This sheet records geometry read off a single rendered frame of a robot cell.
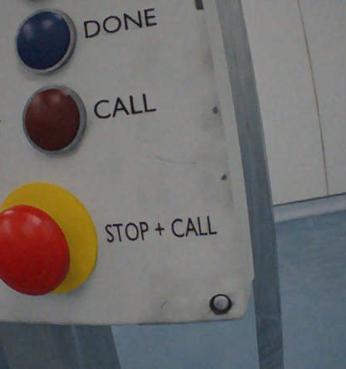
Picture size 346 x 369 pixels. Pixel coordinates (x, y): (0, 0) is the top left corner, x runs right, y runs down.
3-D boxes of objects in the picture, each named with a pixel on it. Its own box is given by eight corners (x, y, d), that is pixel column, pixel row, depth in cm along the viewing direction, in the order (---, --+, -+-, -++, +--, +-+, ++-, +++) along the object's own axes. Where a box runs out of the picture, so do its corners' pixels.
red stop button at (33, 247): (69, 301, 25) (49, 207, 25) (-8, 300, 26) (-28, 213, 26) (104, 268, 29) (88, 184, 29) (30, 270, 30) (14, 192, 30)
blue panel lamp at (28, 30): (70, 63, 25) (64, 3, 25) (15, 77, 26) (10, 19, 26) (77, 63, 26) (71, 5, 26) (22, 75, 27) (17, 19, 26)
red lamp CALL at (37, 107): (81, 148, 26) (72, 83, 26) (25, 157, 27) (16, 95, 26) (88, 146, 27) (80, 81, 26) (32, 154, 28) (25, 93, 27)
